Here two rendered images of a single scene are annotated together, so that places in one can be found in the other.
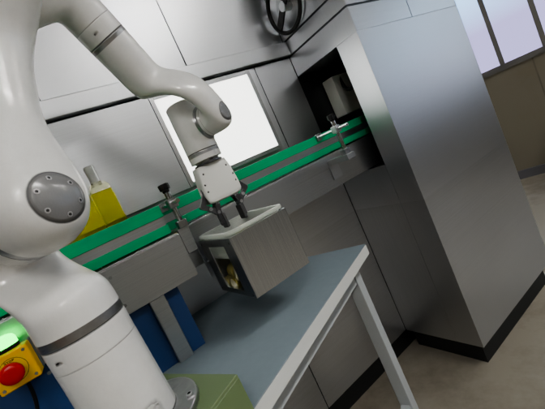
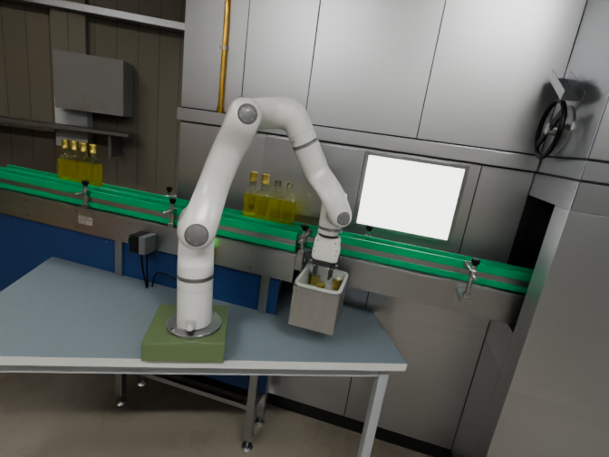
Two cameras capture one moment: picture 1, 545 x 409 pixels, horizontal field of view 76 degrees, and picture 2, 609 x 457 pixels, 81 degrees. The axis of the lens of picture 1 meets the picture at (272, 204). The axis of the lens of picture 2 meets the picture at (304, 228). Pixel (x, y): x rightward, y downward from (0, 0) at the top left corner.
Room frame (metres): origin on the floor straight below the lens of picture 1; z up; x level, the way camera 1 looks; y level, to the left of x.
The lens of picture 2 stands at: (-0.08, -0.69, 1.53)
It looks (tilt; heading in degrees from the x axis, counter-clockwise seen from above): 15 degrees down; 43
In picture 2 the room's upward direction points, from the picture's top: 8 degrees clockwise
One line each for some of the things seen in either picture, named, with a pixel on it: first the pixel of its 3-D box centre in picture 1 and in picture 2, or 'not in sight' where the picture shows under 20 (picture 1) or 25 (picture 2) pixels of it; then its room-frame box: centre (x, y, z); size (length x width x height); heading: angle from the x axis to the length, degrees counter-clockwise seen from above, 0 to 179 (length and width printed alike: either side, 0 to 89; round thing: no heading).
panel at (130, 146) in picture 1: (163, 145); (354, 188); (1.24, 0.26, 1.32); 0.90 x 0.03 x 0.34; 120
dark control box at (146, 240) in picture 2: not in sight; (142, 243); (0.53, 0.83, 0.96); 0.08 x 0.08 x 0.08; 30
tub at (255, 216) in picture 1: (244, 235); (321, 286); (0.92, 0.10, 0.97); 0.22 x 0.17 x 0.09; 30
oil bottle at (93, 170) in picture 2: not in sight; (93, 172); (0.48, 1.32, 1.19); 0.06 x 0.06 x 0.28; 30
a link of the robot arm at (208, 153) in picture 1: (206, 156); (330, 230); (0.92, 0.10, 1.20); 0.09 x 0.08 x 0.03; 118
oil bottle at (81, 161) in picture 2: not in sight; (84, 170); (0.45, 1.37, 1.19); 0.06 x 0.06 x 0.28; 30
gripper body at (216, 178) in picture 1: (216, 178); (326, 246); (0.92, 0.11, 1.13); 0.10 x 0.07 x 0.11; 118
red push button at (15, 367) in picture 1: (12, 372); not in sight; (0.64, 0.57, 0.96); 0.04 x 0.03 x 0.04; 120
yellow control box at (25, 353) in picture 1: (16, 366); not in sight; (0.67, 0.59, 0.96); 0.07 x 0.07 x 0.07; 30
